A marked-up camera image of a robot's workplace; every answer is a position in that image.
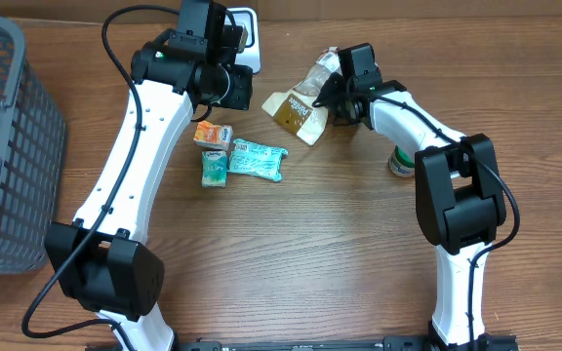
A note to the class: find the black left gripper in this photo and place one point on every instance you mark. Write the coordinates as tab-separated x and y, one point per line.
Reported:
246	79

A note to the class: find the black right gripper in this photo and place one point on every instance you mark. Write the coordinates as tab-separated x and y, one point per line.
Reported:
327	96

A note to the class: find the beige brown snack bag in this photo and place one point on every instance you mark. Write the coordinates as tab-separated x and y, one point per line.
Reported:
294	111

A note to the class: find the orange tissue pack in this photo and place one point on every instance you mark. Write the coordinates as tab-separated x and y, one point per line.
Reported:
217	137

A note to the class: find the green lid jar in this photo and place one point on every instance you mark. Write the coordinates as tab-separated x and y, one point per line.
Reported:
401	164

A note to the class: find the teal wipes packet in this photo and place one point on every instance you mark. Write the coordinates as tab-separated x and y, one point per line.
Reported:
253	159

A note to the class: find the teal tissue pack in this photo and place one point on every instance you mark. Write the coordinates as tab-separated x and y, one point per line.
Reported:
214	168

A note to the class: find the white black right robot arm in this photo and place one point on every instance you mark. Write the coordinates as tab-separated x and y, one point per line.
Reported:
459	196

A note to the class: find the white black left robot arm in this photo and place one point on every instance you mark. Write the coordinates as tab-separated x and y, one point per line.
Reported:
100	258

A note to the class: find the white barcode scanner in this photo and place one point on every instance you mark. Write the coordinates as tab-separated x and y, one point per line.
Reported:
251	56

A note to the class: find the dark grey plastic basket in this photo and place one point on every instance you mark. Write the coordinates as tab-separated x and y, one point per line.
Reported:
32	146

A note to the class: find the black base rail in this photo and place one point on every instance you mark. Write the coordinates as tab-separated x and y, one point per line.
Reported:
310	345

